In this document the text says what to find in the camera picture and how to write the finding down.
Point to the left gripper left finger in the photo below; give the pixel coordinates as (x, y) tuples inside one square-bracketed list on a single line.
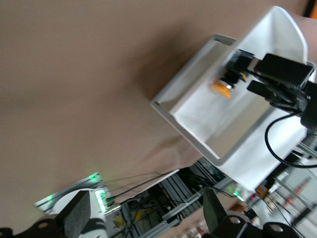
[(78, 213)]

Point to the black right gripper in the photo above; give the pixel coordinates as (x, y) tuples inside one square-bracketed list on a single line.
[(304, 104)]

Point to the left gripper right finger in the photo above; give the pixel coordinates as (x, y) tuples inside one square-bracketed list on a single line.
[(214, 210)]

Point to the yellow push button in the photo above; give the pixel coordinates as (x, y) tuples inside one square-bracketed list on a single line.
[(220, 89)]

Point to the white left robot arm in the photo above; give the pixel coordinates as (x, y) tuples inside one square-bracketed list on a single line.
[(97, 223)]

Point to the aluminium profile rack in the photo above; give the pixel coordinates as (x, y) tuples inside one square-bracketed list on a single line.
[(173, 188)]

